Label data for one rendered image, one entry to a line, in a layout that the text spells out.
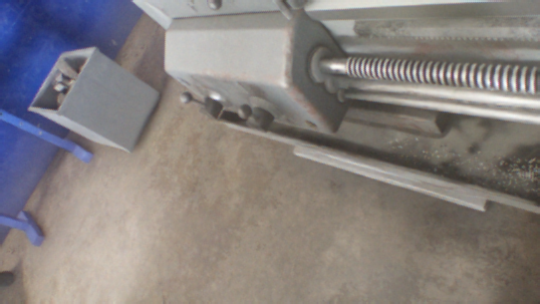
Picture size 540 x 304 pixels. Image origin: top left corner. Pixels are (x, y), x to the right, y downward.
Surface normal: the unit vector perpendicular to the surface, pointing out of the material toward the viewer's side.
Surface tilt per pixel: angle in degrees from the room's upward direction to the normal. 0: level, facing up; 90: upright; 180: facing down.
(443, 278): 0
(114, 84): 90
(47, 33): 90
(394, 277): 0
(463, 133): 0
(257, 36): 32
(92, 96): 90
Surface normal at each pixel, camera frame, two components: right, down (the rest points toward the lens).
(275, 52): -0.73, 0.10
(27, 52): 0.67, 0.22
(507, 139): -0.58, -0.43
